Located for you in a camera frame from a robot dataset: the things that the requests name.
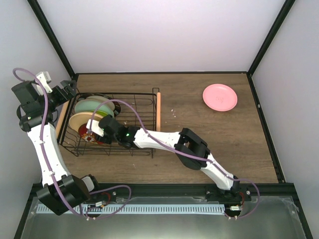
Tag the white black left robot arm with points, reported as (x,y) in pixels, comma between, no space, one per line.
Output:
(61,191)

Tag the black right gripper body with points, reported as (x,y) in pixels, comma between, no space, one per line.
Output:
(114,139)

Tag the light blue floral plate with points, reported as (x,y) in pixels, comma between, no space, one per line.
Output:
(90,105)

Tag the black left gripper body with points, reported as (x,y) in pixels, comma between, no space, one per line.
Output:
(62,99)

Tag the cream yellow plastic plate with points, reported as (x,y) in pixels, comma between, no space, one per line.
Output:
(79,119)

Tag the pink plastic plate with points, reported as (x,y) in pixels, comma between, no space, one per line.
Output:
(220,97)

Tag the black aluminium cage frame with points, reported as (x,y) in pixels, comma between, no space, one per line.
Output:
(179,190)

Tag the red floral plate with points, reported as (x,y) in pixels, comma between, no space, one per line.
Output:
(91,137)

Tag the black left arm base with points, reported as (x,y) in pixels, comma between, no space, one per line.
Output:
(100,201)

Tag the white slotted cable duct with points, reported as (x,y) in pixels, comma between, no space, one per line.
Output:
(201,209)

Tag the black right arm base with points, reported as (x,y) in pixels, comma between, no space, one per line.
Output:
(233,201)

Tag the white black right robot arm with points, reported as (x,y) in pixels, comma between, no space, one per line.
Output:
(192,150)

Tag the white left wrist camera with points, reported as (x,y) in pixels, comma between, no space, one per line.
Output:
(45,79)

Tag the lime green plate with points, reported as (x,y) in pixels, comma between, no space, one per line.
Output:
(103,113)

